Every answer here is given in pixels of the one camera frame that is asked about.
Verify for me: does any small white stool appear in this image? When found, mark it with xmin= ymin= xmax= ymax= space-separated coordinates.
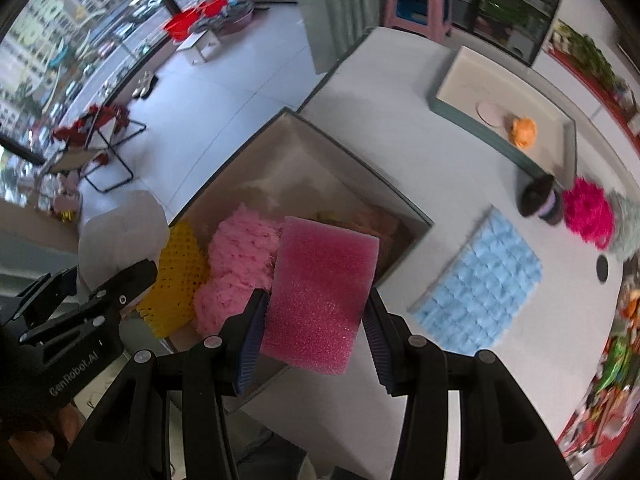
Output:
xmin=177 ymin=30 xmax=223 ymax=66

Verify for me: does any glass door cabinet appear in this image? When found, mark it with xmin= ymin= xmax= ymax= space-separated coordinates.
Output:
xmin=450 ymin=0 xmax=571 ymax=66

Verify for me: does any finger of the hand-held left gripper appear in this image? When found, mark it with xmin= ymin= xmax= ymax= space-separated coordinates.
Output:
xmin=87 ymin=259 xmax=158 ymax=326
xmin=17 ymin=267 xmax=81 ymax=333

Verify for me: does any light blue quilted cloth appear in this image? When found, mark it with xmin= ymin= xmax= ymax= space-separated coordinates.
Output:
xmin=407 ymin=205 xmax=543 ymax=356

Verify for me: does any green potted plant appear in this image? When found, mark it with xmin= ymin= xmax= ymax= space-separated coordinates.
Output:
xmin=550 ymin=20 xmax=626 ymax=92

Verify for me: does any person's left hand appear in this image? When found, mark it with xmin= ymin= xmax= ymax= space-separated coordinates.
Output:
xmin=7 ymin=432 xmax=56 ymax=466

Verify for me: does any pink sponge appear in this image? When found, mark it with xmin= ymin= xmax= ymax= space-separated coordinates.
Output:
xmin=260 ymin=216 xmax=381 ymax=376

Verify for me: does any white mesh bath ball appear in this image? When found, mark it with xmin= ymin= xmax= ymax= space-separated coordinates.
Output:
xmin=77 ymin=190 xmax=171 ymax=306

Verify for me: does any white sideboard with red top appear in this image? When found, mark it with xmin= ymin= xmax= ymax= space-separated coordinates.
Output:
xmin=532 ymin=50 xmax=640 ymax=161

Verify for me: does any brown plush pad stack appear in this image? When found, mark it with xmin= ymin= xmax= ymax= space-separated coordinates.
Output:
xmin=517 ymin=174 xmax=566 ymax=226

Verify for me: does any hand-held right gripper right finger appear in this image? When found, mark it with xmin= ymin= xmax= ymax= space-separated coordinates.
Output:
xmin=362 ymin=292 xmax=576 ymax=480

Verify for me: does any pile of snack packets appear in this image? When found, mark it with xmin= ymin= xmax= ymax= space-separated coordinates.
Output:
xmin=575 ymin=285 xmax=640 ymax=461

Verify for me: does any black folding chair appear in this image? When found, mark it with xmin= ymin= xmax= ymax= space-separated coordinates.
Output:
xmin=47 ymin=105 xmax=148 ymax=193

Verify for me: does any pink round pad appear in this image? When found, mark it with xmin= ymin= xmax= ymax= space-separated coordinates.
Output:
xmin=476 ymin=101 xmax=507 ymax=127

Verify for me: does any light pink fluffy cloth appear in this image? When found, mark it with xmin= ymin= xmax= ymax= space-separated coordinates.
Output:
xmin=192 ymin=203 xmax=283 ymax=336

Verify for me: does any shallow grey-green tray box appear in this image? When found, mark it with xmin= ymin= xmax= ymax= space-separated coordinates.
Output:
xmin=430 ymin=46 xmax=578 ymax=186

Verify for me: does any grey basin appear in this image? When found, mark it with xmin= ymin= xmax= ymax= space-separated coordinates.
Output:
xmin=192 ymin=4 xmax=254 ymax=36

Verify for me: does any pale green bath pouf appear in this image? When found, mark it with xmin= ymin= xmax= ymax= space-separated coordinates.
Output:
xmin=607 ymin=190 xmax=640 ymax=262

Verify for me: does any large window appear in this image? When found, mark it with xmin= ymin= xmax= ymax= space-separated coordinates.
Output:
xmin=0 ymin=0 xmax=182 ymax=201

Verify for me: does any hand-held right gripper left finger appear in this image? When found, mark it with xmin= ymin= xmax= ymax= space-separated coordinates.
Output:
xmin=57 ymin=287 xmax=271 ymax=480

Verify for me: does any grey-green curtain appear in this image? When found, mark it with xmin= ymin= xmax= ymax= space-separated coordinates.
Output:
xmin=300 ymin=0 xmax=396 ymax=76

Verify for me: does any magenta fluffy cloth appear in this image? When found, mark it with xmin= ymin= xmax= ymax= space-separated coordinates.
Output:
xmin=562 ymin=177 xmax=616 ymax=251

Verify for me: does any orange bath pouf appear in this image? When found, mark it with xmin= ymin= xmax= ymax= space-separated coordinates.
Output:
xmin=509 ymin=116 xmax=537 ymax=150

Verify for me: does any deep grey-green cardboard box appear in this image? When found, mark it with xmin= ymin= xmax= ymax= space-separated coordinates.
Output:
xmin=140 ymin=107 xmax=433 ymax=413

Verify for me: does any yellow foam net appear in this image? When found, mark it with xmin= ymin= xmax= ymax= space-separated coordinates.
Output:
xmin=137 ymin=222 xmax=211 ymax=339

